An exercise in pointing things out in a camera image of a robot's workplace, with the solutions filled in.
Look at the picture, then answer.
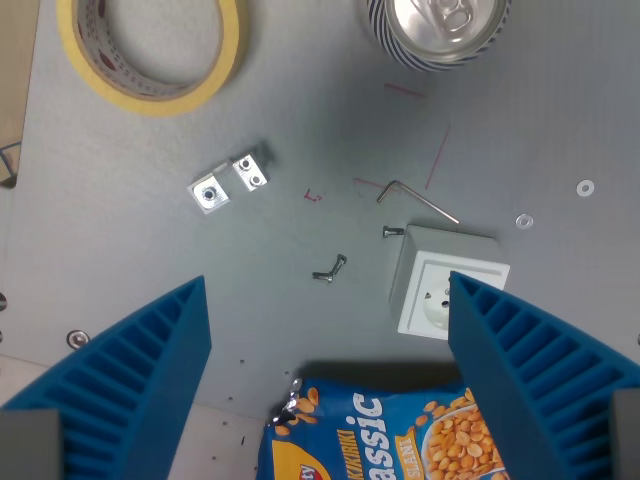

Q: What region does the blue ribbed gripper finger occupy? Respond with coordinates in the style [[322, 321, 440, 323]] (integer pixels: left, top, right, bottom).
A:
[[447, 271, 640, 480], [0, 275, 213, 480]]

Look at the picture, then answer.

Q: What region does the blue peanut snack bag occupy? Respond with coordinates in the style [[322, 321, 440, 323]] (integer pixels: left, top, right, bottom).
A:
[[255, 377, 507, 480]]

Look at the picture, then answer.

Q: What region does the steel hex allen key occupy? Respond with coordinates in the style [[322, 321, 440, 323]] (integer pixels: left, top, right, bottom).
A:
[[376, 179, 461, 225]]

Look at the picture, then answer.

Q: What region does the yellow masking tape roll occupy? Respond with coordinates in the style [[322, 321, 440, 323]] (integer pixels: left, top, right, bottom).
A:
[[56, 0, 250, 119]]

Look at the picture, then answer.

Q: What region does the striped aluminium drink can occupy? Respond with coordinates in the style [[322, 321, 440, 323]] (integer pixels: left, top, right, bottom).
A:
[[366, 0, 513, 73]]

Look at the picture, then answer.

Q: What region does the white electrical wall socket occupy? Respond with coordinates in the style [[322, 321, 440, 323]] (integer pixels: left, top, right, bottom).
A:
[[388, 224, 511, 341]]

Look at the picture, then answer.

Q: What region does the aluminium angle bracket block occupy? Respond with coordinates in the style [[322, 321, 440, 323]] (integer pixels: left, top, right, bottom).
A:
[[187, 146, 276, 217]]

